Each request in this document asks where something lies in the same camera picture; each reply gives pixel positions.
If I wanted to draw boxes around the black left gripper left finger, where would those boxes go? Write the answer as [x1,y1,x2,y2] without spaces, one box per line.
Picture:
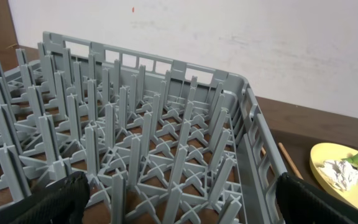
[0,171,90,224]

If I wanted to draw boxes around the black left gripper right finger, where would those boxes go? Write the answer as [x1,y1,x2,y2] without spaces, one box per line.
[275,172,358,224]

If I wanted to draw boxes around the grey plastic dishwasher rack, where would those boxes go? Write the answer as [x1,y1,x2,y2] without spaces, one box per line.
[0,32,286,223]

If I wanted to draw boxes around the right wooden chopstick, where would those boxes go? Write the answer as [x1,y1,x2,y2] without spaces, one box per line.
[278,142,303,179]

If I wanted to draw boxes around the wooden chopstick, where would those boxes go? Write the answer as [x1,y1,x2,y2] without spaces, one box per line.
[278,142,303,179]
[261,146,274,174]

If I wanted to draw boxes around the left wooden chopstick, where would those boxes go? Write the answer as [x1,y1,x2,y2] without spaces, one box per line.
[261,146,274,174]

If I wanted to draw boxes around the yellow round plate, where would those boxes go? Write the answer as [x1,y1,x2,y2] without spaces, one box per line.
[310,142,358,209]

